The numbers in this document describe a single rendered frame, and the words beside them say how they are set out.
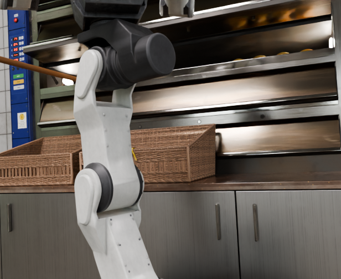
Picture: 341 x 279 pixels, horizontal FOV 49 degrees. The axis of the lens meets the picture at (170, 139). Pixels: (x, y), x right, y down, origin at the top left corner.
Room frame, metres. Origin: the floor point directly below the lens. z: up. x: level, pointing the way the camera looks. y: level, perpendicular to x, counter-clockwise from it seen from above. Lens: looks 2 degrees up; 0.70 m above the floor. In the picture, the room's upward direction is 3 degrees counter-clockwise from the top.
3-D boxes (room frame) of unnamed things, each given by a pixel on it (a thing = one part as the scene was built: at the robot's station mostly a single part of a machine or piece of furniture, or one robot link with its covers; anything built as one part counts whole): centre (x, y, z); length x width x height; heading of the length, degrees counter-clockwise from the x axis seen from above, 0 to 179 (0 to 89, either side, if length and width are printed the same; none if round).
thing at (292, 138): (2.15, 0.01, 0.76); 1.79 x 0.11 x 0.19; 68
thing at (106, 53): (1.11, 0.16, 0.97); 0.14 x 0.13 x 0.12; 139
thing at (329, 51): (2.17, 0.00, 1.16); 1.80 x 0.06 x 0.04; 68
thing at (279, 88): (2.15, 0.01, 1.02); 1.79 x 0.11 x 0.19; 68
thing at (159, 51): (1.07, 0.11, 1.00); 0.28 x 0.13 x 0.18; 49
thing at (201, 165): (1.90, 0.09, 0.72); 0.56 x 0.49 x 0.28; 68
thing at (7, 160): (2.12, 0.65, 0.72); 0.56 x 0.49 x 0.28; 69
